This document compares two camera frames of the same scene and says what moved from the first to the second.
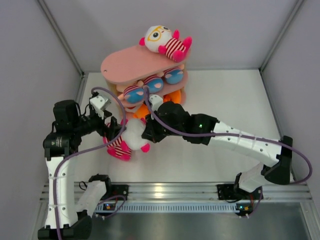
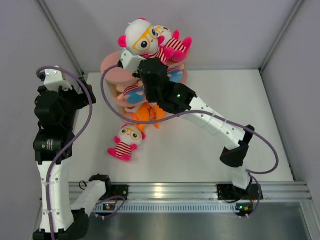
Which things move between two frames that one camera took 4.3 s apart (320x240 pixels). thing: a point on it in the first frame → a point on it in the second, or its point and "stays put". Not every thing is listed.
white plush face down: (132, 134) → (140, 38)
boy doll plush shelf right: (174, 75) stays put
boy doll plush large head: (133, 97) stays put
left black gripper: (104, 130) → (61, 92)
